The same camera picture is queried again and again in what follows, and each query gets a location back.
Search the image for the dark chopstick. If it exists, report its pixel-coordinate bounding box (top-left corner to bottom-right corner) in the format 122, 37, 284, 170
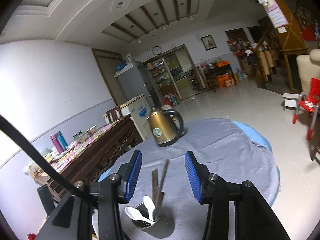
151, 169, 158, 204
153, 159, 170, 220

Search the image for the steel utensil holder cup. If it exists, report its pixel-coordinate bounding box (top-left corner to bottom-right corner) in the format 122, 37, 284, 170
131, 202, 161, 230

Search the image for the white ceramic spoon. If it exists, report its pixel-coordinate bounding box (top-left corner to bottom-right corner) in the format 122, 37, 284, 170
125, 206, 155, 225
143, 196, 155, 221

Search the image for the dark chopstick on cloth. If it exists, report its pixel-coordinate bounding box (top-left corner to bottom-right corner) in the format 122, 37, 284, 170
151, 169, 158, 204

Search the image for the grey table cloth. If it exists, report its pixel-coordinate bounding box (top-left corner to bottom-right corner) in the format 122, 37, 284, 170
98, 117, 281, 240

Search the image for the dark wooden sideboard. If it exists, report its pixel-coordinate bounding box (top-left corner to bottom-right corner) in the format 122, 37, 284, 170
32, 114, 143, 203

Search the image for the blue round table cover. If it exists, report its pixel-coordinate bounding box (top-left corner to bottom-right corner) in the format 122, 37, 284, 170
232, 120, 272, 154

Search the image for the blue thermos bottle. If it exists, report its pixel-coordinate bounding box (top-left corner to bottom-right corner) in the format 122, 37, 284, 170
57, 131, 68, 151

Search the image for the gold electric kettle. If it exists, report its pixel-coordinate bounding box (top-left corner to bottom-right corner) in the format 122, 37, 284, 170
147, 106, 184, 147

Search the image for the white chest freezer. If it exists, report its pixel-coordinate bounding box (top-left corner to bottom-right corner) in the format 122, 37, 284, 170
119, 94, 152, 141

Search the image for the purple thermos bottle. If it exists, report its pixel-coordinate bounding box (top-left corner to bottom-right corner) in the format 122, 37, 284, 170
50, 133, 64, 153

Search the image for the grey refrigerator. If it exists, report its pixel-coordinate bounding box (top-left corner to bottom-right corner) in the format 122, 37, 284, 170
114, 61, 155, 106

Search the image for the dark wooden side table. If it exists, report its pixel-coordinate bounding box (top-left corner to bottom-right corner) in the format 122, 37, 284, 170
204, 64, 237, 92

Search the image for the small white step stool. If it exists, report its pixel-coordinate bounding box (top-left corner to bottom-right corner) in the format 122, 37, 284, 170
282, 93, 299, 110

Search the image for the red plastic child chair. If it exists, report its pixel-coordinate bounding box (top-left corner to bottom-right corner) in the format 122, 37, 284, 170
292, 78, 319, 140

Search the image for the beige sofa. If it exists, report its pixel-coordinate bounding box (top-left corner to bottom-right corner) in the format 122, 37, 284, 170
296, 49, 320, 94

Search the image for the black cable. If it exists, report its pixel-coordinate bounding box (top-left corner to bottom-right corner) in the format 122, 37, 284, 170
0, 114, 99, 209

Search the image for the round wall clock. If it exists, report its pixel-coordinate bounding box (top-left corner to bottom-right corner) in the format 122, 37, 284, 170
152, 46, 162, 56

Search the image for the framed wall picture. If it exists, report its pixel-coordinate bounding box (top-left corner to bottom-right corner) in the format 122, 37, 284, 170
201, 35, 217, 50

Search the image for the pink wall calendar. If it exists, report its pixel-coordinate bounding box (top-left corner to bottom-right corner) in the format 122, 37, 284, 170
258, 0, 289, 29

